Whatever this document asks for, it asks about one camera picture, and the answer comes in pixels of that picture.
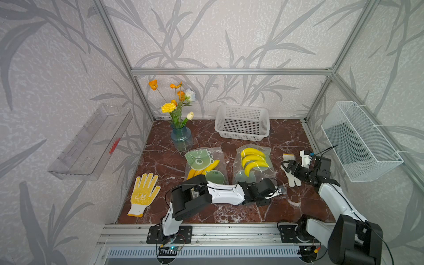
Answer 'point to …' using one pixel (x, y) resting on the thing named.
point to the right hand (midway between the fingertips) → (286, 164)
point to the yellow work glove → (144, 191)
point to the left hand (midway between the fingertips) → (267, 191)
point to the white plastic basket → (244, 122)
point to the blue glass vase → (181, 137)
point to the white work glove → (292, 179)
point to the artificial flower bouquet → (174, 107)
